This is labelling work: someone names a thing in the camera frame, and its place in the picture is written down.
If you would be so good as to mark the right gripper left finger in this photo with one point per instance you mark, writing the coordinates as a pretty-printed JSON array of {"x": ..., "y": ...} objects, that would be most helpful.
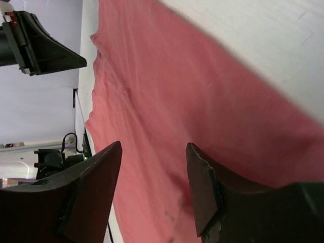
[{"x": 70, "y": 206}]

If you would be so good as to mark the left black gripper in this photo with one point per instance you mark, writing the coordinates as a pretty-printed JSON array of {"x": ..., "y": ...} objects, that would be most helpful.
[{"x": 25, "y": 42}]

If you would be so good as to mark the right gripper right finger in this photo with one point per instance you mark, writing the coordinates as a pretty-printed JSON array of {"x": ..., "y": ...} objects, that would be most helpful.
[{"x": 230, "y": 208}]

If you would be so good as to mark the red t-shirt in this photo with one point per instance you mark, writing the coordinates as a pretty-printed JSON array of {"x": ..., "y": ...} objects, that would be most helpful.
[{"x": 160, "y": 84}]

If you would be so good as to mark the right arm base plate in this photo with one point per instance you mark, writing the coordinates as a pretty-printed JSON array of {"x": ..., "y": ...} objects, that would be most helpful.
[{"x": 30, "y": 166}]

